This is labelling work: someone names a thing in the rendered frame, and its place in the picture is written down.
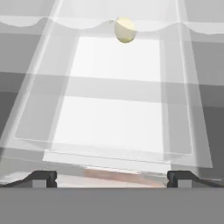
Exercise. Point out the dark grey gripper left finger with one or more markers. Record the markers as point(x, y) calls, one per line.
point(43, 176)

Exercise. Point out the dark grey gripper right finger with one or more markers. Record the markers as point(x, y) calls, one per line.
point(179, 176)

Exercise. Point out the clear plastic fridge drawer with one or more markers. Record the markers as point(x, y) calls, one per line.
point(116, 96)

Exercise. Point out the white fridge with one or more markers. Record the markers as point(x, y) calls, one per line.
point(17, 58)

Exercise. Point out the pale yellow round fruit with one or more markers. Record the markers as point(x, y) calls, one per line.
point(124, 29)

